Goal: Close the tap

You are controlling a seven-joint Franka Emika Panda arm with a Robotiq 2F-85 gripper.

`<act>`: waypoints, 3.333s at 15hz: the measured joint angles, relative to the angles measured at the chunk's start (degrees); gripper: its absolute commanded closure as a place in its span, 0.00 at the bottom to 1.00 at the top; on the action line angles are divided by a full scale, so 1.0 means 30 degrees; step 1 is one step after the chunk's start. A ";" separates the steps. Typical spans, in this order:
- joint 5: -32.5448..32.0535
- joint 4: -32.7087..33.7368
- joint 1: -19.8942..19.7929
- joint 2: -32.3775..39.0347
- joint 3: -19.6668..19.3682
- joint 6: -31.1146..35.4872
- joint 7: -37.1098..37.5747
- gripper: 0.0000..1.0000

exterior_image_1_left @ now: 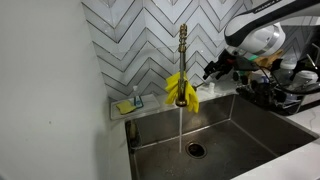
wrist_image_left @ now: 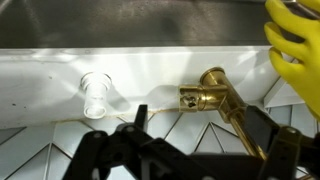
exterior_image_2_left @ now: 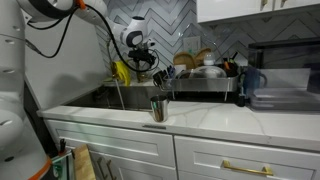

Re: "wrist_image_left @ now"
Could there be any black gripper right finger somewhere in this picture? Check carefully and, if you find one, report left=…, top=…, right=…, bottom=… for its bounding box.
left=244, top=104, right=320, bottom=180

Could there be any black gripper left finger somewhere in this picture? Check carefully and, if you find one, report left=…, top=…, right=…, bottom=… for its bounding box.
left=62, top=104, right=201, bottom=180

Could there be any brass faucet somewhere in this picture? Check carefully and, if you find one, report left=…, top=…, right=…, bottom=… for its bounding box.
left=177, top=66, right=268, bottom=161

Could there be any stainless steel sink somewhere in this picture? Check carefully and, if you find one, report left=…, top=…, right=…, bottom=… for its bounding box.
left=0, top=0, right=320, bottom=50

